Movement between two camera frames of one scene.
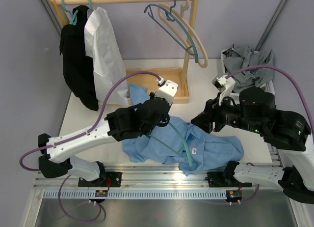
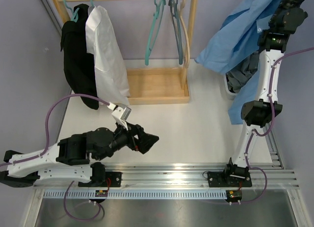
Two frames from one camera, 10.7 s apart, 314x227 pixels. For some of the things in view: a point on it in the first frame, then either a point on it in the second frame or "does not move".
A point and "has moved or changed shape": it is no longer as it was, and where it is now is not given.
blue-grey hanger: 169,12 has moved or changed shape
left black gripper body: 164,120 → 123,138
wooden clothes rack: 137,75 does not move
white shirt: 109,69 does not move
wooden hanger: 180,14 has moved or changed shape
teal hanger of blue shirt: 188,148 → 148,50
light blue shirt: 189,148 → 240,34
